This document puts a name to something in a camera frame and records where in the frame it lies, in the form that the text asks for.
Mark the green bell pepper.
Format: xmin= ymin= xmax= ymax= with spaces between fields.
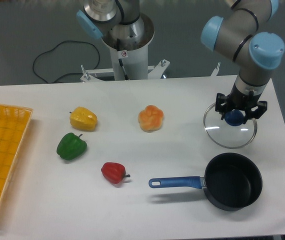
xmin=56 ymin=132 xmax=88 ymax=161

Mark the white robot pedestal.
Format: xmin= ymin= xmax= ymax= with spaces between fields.
xmin=77 ymin=11 xmax=170 ymax=81

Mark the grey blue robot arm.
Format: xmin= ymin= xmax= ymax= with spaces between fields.
xmin=76 ymin=0 xmax=285 ymax=126

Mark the red bell pepper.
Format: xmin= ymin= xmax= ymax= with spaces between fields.
xmin=101 ymin=162 xmax=131 ymax=187

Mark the yellow bell pepper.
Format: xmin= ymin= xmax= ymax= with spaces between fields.
xmin=69 ymin=106 xmax=98 ymax=131

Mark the orange knotted bread roll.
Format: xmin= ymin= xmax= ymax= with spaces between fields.
xmin=138 ymin=105 xmax=164 ymax=132

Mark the glass lid blue knob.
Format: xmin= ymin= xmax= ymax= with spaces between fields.
xmin=203 ymin=103 xmax=258 ymax=149

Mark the black saucepan blue handle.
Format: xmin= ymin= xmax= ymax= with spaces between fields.
xmin=148 ymin=152 xmax=263 ymax=212

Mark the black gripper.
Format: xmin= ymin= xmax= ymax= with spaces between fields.
xmin=215 ymin=84 xmax=268 ymax=124

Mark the black cable on floor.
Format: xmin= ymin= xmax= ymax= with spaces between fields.
xmin=32 ymin=39 xmax=101 ymax=84

